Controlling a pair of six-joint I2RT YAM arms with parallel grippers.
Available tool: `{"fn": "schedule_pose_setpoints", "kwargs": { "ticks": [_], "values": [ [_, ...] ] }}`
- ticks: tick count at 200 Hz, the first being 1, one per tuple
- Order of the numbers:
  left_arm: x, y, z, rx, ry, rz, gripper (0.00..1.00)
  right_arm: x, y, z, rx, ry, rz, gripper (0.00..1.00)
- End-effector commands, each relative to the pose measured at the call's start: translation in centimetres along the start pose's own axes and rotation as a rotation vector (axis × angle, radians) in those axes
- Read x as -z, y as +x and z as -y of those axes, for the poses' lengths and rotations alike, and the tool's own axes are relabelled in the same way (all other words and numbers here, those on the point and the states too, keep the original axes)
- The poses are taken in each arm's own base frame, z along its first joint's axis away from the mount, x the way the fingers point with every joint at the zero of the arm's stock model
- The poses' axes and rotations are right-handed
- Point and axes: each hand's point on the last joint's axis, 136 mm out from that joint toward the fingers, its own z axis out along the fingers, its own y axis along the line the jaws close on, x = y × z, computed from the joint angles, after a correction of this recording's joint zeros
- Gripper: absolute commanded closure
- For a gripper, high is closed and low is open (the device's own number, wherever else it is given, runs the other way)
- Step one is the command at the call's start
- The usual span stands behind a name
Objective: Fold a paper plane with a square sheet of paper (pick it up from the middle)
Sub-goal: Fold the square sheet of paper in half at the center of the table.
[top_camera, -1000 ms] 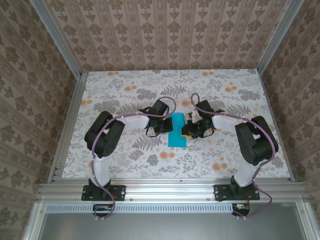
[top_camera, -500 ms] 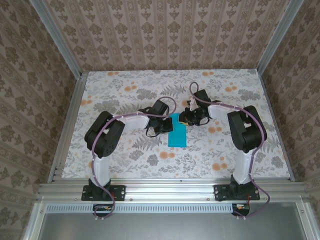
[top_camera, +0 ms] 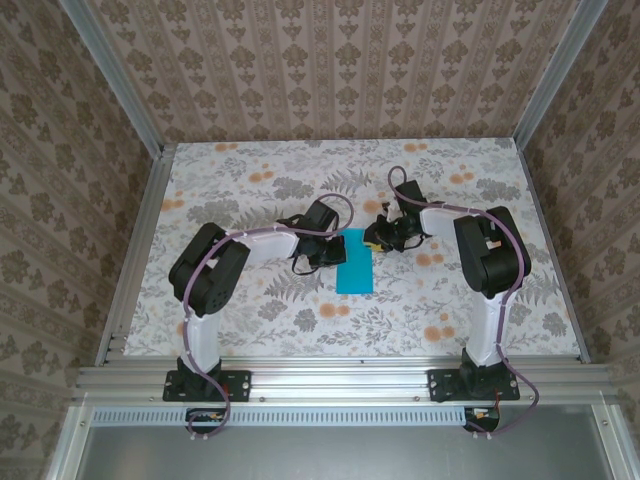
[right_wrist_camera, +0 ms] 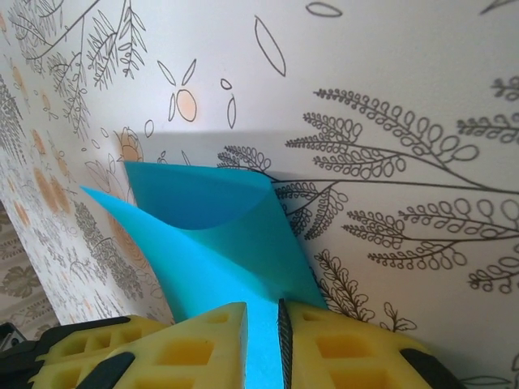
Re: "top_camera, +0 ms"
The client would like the teal blue cloth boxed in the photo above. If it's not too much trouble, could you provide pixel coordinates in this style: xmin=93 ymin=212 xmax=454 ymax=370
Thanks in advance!
xmin=334 ymin=226 xmax=377 ymax=295

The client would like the floral printed table cover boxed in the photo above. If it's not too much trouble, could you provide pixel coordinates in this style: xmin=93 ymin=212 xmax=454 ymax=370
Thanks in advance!
xmin=122 ymin=139 xmax=584 ymax=359

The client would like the grey metal panel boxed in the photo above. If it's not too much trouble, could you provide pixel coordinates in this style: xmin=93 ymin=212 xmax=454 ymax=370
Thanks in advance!
xmin=44 ymin=404 xmax=636 ymax=480

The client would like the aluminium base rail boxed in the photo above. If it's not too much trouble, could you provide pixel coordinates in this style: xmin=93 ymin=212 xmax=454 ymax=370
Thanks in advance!
xmin=72 ymin=363 xmax=619 ymax=404

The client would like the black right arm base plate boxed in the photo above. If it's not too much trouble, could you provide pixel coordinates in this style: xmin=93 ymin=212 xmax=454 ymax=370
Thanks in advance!
xmin=427 ymin=368 xmax=521 ymax=404

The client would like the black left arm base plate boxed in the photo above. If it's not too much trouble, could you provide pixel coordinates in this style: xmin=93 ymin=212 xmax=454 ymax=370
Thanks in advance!
xmin=162 ymin=368 xmax=252 ymax=403

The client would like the slotted grey cable duct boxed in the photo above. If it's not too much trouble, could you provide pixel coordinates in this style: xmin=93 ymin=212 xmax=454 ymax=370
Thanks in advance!
xmin=91 ymin=405 xmax=501 ymax=429

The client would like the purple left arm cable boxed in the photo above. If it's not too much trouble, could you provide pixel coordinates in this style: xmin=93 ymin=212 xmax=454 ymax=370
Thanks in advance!
xmin=180 ymin=193 xmax=355 ymax=444

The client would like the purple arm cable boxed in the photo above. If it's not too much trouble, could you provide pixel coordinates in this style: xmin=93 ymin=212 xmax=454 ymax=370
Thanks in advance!
xmin=387 ymin=166 xmax=541 ymax=441
xmin=180 ymin=193 xmax=355 ymax=444

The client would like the aluminium side rail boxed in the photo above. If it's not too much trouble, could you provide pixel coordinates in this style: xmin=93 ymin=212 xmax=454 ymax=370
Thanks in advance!
xmin=93 ymin=143 xmax=176 ymax=367

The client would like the aluminium frame post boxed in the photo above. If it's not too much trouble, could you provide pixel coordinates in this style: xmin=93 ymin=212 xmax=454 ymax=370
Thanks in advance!
xmin=59 ymin=0 xmax=166 ymax=156
xmin=510 ymin=0 xmax=610 ymax=147

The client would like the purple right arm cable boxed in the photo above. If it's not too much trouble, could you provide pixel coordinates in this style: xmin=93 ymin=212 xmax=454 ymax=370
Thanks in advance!
xmin=387 ymin=166 xmax=541 ymax=441

